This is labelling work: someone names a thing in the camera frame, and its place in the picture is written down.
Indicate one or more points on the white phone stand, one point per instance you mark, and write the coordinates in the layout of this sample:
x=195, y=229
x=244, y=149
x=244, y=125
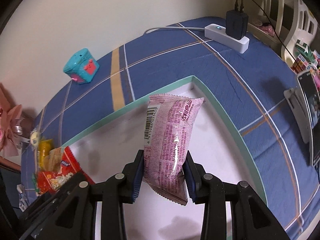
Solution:
x=297, y=104

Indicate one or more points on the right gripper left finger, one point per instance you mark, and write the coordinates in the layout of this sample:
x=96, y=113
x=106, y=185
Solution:
x=121, y=188

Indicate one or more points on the red snack bag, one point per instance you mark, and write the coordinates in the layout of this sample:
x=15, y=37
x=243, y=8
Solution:
x=64, y=169

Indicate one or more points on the blue plaid tablecloth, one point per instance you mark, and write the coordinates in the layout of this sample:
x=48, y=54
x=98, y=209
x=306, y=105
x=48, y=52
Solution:
x=249, y=87

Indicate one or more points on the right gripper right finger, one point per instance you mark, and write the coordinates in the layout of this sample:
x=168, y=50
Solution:
x=251, y=218

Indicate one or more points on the crumpled blue white wrapper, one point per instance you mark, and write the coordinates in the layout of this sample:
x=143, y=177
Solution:
x=23, y=199

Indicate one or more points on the white power strip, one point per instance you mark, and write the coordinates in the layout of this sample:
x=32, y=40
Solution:
x=218, y=33

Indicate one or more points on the smartphone on stand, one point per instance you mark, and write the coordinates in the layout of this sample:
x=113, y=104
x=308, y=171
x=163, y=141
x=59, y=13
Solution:
x=310, y=97

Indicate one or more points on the pink snack packet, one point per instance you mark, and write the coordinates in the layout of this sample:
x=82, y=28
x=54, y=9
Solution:
x=168, y=129

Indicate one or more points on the yellow cake packet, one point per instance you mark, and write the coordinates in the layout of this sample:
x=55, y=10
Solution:
x=43, y=150

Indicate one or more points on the black charger adapter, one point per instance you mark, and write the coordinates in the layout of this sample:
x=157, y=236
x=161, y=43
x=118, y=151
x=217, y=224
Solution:
x=236, y=24

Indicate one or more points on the round white bun packet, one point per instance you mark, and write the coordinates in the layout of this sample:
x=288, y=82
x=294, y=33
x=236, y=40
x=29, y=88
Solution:
x=35, y=137

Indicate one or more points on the white shelf unit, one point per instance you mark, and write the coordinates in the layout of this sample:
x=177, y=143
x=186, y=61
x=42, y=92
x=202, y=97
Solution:
x=280, y=24

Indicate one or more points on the pink flower bouquet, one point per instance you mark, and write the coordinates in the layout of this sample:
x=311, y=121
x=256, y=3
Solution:
x=15, y=125

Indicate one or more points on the teal toy box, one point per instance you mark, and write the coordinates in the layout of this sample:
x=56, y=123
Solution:
x=81, y=67

